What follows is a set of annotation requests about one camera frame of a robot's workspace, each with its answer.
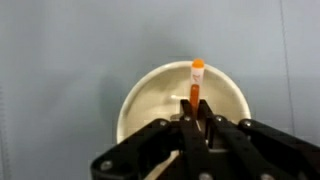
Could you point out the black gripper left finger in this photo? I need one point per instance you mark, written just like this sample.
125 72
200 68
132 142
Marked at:
137 155

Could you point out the orange marker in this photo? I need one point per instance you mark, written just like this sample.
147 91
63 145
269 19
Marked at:
196 78

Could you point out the blue upholstered chair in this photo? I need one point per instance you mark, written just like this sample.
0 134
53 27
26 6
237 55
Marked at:
66 67

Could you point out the white bowl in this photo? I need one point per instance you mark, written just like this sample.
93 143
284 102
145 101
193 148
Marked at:
158 95

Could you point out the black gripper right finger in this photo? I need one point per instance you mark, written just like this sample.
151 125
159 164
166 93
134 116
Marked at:
263 151

